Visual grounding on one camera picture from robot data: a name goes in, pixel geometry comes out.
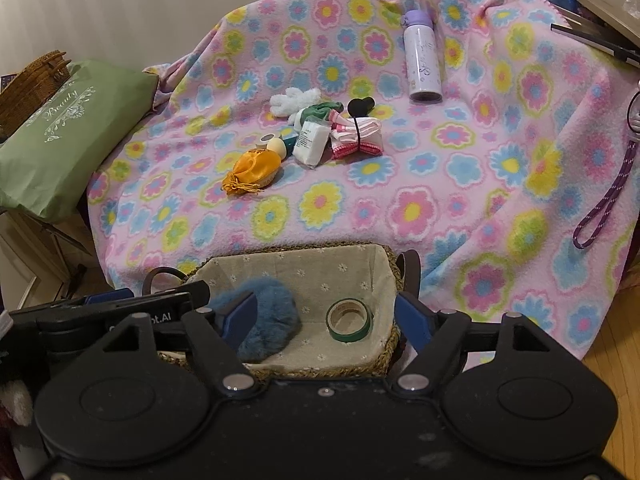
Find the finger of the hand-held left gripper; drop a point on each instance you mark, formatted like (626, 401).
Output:
(107, 296)
(192, 292)

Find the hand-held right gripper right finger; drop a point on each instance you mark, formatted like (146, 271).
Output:
(412, 320)

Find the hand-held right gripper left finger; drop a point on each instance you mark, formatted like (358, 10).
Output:
(240, 320)

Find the fabric-lined woven basket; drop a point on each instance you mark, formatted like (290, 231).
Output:
(320, 265)

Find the orange satin pouch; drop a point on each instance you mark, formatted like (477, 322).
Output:
(252, 170)

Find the pink and white cloth bundle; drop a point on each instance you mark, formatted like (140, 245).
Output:
(345, 147)

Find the blue fur pompom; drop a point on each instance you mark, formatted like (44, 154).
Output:
(275, 315)

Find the green tape roll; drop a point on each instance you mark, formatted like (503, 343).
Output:
(350, 337)

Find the white cabinet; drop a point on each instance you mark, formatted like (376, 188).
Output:
(30, 260)

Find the pink floral fleece blanket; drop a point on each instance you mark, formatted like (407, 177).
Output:
(400, 210)

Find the green printed pillow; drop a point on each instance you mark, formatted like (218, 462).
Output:
(65, 140)

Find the cream ball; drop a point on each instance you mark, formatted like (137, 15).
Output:
(276, 150)

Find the small round grey disc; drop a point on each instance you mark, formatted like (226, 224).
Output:
(268, 139)

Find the small teal sponge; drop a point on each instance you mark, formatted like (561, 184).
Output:
(290, 136)

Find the white plastic packet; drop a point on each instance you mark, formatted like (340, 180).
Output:
(310, 145)

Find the white plush toy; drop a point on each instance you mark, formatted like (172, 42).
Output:
(295, 100)

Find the green velvet cloth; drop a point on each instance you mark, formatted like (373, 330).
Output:
(320, 109)

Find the brown wicker basket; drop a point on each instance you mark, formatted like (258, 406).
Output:
(30, 85)

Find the white and purple bottle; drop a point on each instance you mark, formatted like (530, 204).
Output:
(422, 55)

